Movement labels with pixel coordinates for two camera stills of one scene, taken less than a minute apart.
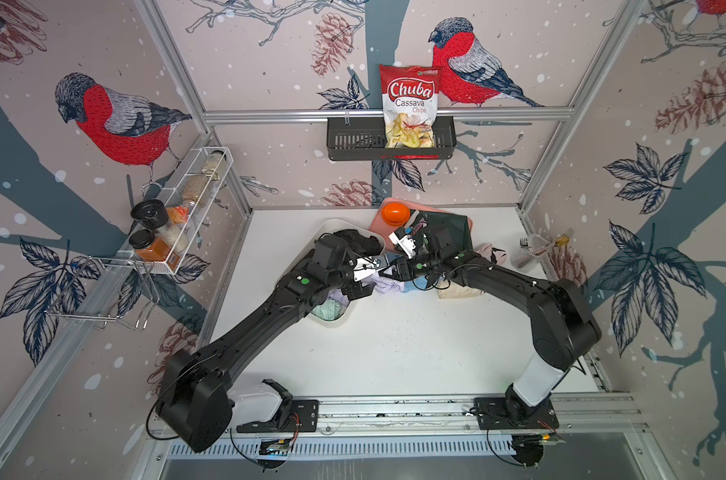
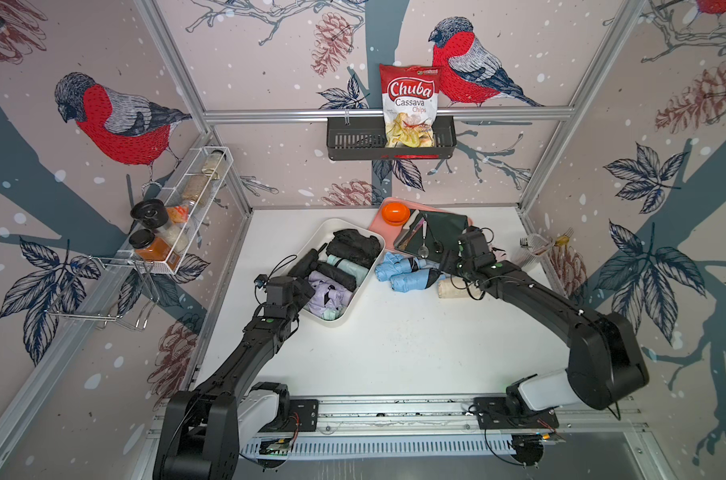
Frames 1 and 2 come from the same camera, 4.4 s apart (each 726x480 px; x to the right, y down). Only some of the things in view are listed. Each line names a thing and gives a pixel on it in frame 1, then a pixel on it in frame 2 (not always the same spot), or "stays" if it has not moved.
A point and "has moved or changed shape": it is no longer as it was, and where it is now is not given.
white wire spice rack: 164,236 stays
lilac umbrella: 385,285 has moved or changed shape
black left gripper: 357,289 → 300,296
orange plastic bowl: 395,214 stays
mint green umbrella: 329,310 stays
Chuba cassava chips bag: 410,101 stays
